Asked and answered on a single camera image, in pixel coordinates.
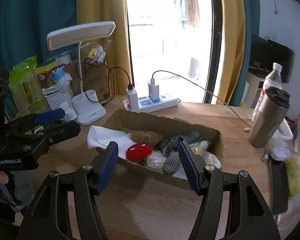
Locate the beige tv cabinet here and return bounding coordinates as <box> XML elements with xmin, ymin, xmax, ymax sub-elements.
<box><xmin>243</xmin><ymin>72</ymin><xmax>264</xmax><ymax>109</ymax></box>

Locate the white plastic basket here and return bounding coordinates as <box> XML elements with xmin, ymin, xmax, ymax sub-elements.
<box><xmin>44</xmin><ymin>85</ymin><xmax>74</xmax><ymax>111</ymax></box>

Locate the brown cardboard box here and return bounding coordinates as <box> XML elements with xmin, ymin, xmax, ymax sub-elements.
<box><xmin>102</xmin><ymin>108</ymin><xmax>224</xmax><ymax>189</ymax></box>

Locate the yellow plush in bag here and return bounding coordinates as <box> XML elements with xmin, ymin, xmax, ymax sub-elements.
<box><xmin>81</xmin><ymin>40</ymin><xmax>112</xmax><ymax>63</ymax></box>

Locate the white desk lamp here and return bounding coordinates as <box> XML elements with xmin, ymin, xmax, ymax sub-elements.
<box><xmin>46</xmin><ymin>21</ymin><xmax>116</xmax><ymax>126</ymax></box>

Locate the bubble wrap bundle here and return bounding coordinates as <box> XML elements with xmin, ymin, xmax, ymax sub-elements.
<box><xmin>144</xmin><ymin>151</ymin><xmax>167</xmax><ymax>173</ymax></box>

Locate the grey sock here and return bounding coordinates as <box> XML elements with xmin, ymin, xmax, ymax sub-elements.
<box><xmin>160</xmin><ymin>131</ymin><xmax>210</xmax><ymax>175</ymax></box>

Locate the green snack bag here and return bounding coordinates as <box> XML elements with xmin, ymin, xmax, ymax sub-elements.
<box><xmin>8</xmin><ymin>55</ymin><xmax>50</xmax><ymax>115</ymax></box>

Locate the brown plush toy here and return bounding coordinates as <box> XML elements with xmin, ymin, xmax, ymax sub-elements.
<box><xmin>130</xmin><ymin>131</ymin><xmax>163</xmax><ymax>149</ymax></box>

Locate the white pill bottle left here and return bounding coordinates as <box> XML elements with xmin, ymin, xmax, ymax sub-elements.
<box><xmin>59</xmin><ymin>102</ymin><xmax>70</xmax><ymax>116</ymax></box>

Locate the white pill bottle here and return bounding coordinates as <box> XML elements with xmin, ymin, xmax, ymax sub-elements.
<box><xmin>65</xmin><ymin>107</ymin><xmax>77</xmax><ymax>121</ymax></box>
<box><xmin>59</xmin><ymin>102</ymin><xmax>70</xmax><ymax>116</ymax></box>

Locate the steel thermos tumbler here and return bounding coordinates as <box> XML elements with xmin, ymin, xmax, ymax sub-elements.
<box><xmin>248</xmin><ymin>86</ymin><xmax>290</xmax><ymax>148</ymax></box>

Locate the white charger with black cable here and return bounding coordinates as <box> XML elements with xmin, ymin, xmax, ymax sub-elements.
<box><xmin>75</xmin><ymin>58</ymin><xmax>139</xmax><ymax>110</ymax></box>

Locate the clear plastic water bottle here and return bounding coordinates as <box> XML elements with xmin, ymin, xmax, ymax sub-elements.
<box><xmin>251</xmin><ymin>62</ymin><xmax>282</xmax><ymax>122</ymax></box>

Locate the red spiderman plush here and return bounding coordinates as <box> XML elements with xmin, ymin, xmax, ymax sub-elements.
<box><xmin>126</xmin><ymin>143</ymin><xmax>152</xmax><ymax>162</ymax></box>

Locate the black monitor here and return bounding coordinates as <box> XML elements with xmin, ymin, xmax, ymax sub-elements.
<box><xmin>248</xmin><ymin>34</ymin><xmax>295</xmax><ymax>83</ymax></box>

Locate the white pill bottle right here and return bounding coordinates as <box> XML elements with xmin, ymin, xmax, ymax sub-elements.
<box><xmin>65</xmin><ymin>107</ymin><xmax>77</xmax><ymax>121</ymax></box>

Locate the white power strip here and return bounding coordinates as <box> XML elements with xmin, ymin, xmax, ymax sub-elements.
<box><xmin>122</xmin><ymin>95</ymin><xmax>179</xmax><ymax>113</ymax></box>

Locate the yellow lidded can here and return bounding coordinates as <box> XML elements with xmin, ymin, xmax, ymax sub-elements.
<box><xmin>35</xmin><ymin>60</ymin><xmax>57</xmax><ymax>89</ymax></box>

